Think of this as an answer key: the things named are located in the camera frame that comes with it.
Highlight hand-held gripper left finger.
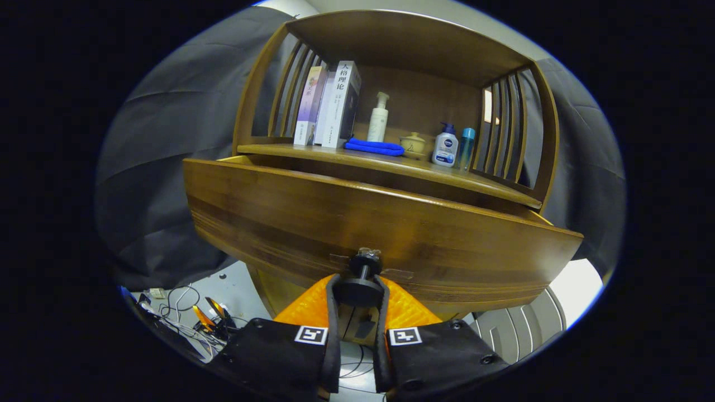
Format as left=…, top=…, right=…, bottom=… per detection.
left=209, top=274, right=342, bottom=402

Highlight orange and black tool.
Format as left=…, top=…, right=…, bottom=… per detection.
left=192, top=296, right=238, bottom=338

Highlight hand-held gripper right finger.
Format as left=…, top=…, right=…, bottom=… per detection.
left=371, top=275, right=510, bottom=402

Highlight teal slim bottle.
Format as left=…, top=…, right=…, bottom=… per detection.
left=457, top=128, right=476, bottom=171

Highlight brown wooden drawer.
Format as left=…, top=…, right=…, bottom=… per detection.
left=183, top=155, right=584, bottom=313

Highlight black floor cables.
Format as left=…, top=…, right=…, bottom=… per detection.
left=134, top=284, right=249, bottom=358

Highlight thin white book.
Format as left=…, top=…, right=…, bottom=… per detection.
left=314, top=70, right=337, bottom=146

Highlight brown wooden cabinet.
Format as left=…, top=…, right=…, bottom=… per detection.
left=232, top=8, right=560, bottom=344

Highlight white pump bottle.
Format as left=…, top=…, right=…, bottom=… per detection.
left=366, top=92, right=390, bottom=143

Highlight yellow lidded teacup with saucer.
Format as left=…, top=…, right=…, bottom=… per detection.
left=399, top=132, right=428, bottom=161

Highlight white panel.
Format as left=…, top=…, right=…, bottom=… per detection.
left=550, top=258, right=606, bottom=327

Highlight wooden countertop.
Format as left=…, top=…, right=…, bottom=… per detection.
left=237, top=140, right=542, bottom=210

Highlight white bottle with blue cap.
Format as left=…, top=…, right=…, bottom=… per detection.
left=431, top=122, right=460, bottom=168

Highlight thick white and black book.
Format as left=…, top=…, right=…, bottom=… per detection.
left=321, top=60, right=362, bottom=149

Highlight purple book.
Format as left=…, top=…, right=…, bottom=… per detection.
left=293, top=66, right=327, bottom=147

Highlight blue folded cloth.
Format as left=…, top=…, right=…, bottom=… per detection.
left=344, top=137, right=405, bottom=157

